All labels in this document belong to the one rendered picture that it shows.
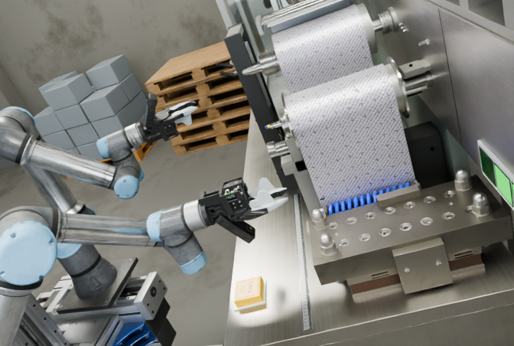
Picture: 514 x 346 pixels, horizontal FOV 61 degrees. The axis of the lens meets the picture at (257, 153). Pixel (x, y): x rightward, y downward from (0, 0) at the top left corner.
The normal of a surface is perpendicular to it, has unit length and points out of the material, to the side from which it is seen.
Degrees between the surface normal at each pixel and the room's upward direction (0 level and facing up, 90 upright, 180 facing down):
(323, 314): 0
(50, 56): 90
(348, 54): 92
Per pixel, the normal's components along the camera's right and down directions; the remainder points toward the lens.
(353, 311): -0.35, -0.83
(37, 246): 0.57, 0.07
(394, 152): -0.04, 0.47
